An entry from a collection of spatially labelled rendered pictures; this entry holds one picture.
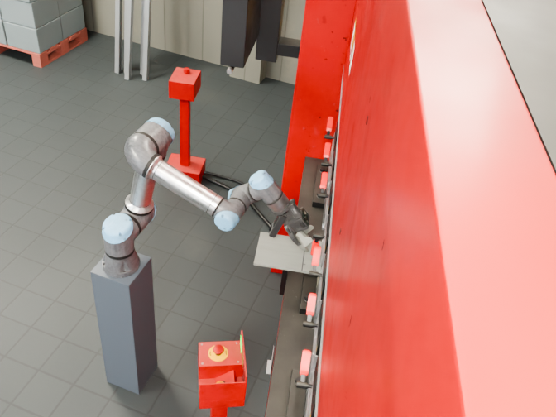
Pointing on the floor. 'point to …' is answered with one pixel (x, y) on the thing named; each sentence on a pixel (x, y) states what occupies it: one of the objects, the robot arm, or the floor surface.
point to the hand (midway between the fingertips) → (305, 244)
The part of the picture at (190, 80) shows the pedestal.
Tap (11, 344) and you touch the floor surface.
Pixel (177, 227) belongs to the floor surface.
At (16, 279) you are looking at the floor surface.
